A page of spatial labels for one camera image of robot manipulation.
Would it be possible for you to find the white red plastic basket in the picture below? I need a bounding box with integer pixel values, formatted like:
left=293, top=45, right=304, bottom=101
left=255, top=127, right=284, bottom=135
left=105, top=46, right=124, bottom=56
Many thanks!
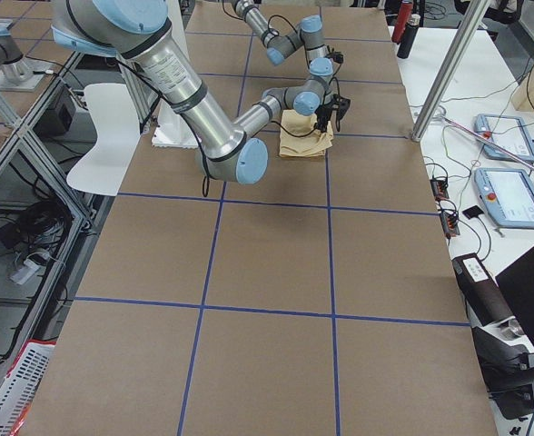
left=0, top=340, right=55, bottom=436

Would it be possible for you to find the black water bottle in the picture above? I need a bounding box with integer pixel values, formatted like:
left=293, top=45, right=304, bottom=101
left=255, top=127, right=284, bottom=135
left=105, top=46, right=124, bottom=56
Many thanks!
left=396, top=14, right=420, bottom=59

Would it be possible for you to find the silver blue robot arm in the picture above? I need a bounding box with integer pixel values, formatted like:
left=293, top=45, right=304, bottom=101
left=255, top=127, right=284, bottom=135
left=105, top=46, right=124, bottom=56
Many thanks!
left=230, top=1, right=330, bottom=65
left=52, top=0, right=334, bottom=184

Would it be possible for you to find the white pedestal column base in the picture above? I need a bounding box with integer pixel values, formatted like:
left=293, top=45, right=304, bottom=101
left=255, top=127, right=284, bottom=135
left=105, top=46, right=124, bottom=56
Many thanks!
left=152, top=0, right=197, bottom=148

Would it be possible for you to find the beige long sleeve shirt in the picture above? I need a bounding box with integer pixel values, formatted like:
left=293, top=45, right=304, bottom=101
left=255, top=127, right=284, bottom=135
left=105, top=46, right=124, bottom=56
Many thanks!
left=279, top=110, right=333, bottom=158

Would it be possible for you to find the lower small circuit board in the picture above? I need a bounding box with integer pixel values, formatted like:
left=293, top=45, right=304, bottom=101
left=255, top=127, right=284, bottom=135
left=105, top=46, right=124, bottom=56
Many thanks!
left=439, top=210, right=460, bottom=240

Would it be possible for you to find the upper small circuit board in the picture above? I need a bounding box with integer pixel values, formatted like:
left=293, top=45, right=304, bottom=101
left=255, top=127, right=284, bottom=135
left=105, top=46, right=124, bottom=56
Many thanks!
left=430, top=178, right=450, bottom=201

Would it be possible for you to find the black desk device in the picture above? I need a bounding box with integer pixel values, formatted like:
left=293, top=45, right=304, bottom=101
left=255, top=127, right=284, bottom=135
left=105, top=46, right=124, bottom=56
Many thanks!
left=451, top=253, right=534, bottom=420

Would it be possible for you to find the red water bottle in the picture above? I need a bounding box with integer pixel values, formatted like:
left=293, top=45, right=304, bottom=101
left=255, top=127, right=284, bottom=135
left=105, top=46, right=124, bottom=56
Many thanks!
left=391, top=0, right=414, bottom=45

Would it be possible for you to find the aluminium frame post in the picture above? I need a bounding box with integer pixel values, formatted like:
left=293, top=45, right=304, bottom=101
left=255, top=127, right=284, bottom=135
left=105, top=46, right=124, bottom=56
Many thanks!
left=410, top=0, right=490, bottom=143

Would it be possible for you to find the white plastic chair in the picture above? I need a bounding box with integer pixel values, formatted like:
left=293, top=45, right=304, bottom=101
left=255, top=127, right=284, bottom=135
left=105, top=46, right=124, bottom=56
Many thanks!
left=66, top=83, right=141, bottom=196

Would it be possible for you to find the pink reaching stick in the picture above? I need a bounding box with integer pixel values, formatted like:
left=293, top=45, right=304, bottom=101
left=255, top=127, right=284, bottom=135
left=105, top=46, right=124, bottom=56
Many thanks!
left=435, top=114, right=534, bottom=172

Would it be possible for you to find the upper blue teach pendant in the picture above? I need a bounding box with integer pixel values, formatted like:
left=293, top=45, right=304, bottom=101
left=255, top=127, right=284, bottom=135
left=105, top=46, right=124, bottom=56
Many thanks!
left=474, top=114, right=534, bottom=164

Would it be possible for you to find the blue teach pendant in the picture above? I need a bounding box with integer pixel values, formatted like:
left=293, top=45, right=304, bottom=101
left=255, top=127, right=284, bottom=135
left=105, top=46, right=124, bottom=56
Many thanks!
left=474, top=114, right=534, bottom=164
left=473, top=168, right=534, bottom=229

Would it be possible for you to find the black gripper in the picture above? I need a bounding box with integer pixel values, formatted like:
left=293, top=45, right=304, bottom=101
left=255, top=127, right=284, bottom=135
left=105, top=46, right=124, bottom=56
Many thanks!
left=315, top=102, right=335, bottom=133

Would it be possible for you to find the small circuit board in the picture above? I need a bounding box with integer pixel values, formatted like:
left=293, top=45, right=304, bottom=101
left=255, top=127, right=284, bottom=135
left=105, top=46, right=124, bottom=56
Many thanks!
left=439, top=210, right=460, bottom=240
left=430, top=178, right=450, bottom=201

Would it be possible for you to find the lower blue teach pendant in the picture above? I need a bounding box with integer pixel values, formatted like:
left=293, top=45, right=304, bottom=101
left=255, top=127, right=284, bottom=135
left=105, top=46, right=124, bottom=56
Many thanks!
left=473, top=168, right=534, bottom=229

